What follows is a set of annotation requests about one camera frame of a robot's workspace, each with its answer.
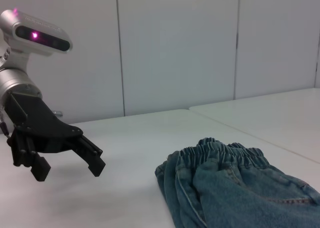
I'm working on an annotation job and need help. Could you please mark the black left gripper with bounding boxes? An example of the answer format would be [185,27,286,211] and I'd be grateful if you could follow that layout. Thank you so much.
[4,90,107,183]

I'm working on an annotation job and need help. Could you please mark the blue denim shorts with print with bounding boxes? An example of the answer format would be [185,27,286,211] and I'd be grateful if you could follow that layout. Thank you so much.
[154,137,320,228]

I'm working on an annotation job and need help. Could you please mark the thin dark left wrist cable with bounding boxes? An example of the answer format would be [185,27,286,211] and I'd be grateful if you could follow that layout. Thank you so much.
[0,105,12,140]

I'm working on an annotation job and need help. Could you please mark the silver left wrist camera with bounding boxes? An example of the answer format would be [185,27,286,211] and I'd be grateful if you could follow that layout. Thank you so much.
[0,8,74,56]

